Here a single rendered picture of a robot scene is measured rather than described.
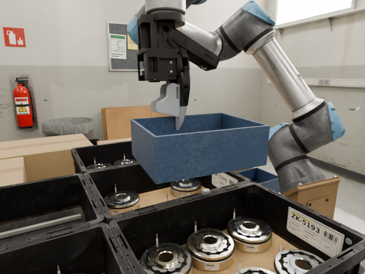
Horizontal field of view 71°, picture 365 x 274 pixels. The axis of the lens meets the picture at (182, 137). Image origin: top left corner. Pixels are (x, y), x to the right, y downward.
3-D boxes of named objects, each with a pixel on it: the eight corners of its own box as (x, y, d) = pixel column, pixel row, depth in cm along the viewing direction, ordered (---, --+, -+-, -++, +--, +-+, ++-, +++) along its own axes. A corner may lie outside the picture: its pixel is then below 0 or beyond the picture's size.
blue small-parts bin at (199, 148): (220, 143, 58) (221, 112, 56) (267, 164, 44) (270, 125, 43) (131, 154, 50) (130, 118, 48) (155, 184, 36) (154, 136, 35)
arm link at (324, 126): (308, 148, 95) (224, 28, 97) (350, 127, 88) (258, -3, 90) (307, 159, 85) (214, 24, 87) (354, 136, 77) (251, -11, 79)
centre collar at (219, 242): (212, 232, 59) (212, 230, 59) (226, 244, 55) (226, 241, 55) (194, 240, 57) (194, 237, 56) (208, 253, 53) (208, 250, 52)
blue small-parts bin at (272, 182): (256, 180, 129) (256, 167, 127) (280, 192, 116) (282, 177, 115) (224, 189, 119) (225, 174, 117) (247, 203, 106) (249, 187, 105)
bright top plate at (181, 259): (179, 240, 57) (179, 237, 57) (200, 271, 48) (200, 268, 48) (134, 252, 53) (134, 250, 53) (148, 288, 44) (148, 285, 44)
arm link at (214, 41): (205, 50, 103) (114, 16, 62) (227, 31, 98) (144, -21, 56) (220, 74, 101) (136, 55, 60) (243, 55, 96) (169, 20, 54)
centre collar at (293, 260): (301, 255, 52) (301, 252, 52) (323, 271, 48) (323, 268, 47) (283, 262, 50) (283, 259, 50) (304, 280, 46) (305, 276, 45)
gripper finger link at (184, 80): (172, 106, 51) (171, 61, 50) (181, 105, 52) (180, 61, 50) (182, 106, 47) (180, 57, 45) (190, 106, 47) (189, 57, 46)
